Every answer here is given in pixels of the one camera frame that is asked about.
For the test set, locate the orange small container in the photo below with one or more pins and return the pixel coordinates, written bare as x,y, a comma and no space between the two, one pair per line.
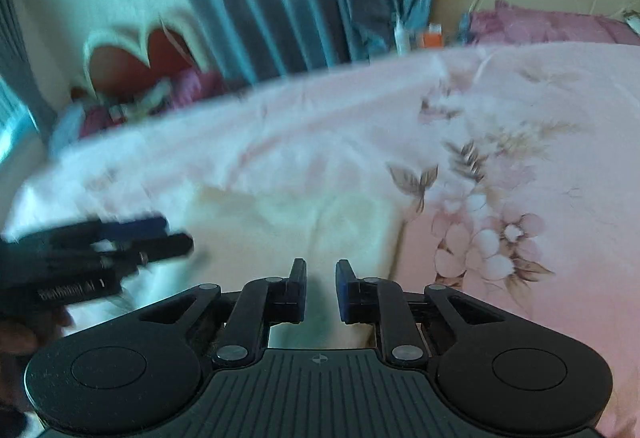
431,37

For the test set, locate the patterned item by headboard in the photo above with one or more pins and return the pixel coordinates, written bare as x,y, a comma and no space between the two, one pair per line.
632,20

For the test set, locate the pink floral bed sheet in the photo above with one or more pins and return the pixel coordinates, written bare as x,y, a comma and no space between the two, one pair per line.
516,168

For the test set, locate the white lotion bottle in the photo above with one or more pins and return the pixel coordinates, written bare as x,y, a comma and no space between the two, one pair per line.
401,37

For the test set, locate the pile of clothes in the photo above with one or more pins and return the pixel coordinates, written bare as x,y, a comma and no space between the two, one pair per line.
87,116

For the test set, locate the left hand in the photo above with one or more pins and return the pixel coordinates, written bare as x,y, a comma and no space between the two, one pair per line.
19,341

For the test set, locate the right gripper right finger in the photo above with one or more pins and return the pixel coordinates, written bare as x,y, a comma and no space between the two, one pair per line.
382,304

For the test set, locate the purple pink pillow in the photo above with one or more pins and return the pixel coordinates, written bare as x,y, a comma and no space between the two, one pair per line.
515,25

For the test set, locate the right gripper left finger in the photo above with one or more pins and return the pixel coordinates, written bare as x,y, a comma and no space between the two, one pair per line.
246,317

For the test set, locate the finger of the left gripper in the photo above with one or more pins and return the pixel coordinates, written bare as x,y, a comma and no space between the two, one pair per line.
140,253
136,229

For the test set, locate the red heart shaped headboard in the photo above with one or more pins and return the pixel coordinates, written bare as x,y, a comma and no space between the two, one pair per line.
123,60

